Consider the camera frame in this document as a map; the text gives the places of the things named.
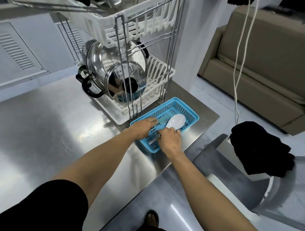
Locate person's right hand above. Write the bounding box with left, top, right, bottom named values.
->
left=157, top=127, right=183, bottom=159

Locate white two-tier dish rack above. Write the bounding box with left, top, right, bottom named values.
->
left=9, top=0, right=185, bottom=125

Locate person's left forearm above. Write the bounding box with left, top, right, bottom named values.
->
left=51, top=133, right=136, bottom=210

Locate white cord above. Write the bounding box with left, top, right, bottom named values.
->
left=232, top=0, right=260, bottom=125

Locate small steel pot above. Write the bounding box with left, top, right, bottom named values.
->
left=76, top=39, right=97, bottom=84

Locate steel lid with black knob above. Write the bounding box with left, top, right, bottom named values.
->
left=104, top=61, right=147, bottom=103

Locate steel spoon with black handle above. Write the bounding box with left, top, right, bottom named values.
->
left=106, top=0, right=125, bottom=8

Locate person's left hand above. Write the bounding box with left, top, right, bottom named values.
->
left=127, top=116, right=159, bottom=141

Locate person's right forearm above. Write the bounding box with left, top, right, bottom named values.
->
left=170, top=152, right=258, bottom=231

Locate blue plastic basket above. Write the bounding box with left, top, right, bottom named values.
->
left=130, top=97, right=200, bottom=154

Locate white louvred cabinet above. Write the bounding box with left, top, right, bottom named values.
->
left=0, top=13, right=58, bottom=90
left=55, top=20, right=84, bottom=62

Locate white rice spoon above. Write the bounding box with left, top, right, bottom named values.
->
left=148, top=114, right=186, bottom=146

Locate person's black left sleeve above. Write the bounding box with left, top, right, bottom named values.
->
left=0, top=180, right=89, bottom=231

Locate beige sofa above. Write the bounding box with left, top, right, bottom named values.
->
left=198, top=6, right=305, bottom=136

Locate black cloth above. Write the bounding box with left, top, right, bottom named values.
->
left=230, top=121, right=296, bottom=178

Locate wide steel pan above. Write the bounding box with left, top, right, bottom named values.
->
left=82, top=39, right=149, bottom=99

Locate person's foot in sandal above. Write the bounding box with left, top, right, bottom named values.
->
left=143, top=209, right=167, bottom=231

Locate grey office chair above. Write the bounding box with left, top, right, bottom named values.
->
left=192, top=134, right=305, bottom=223

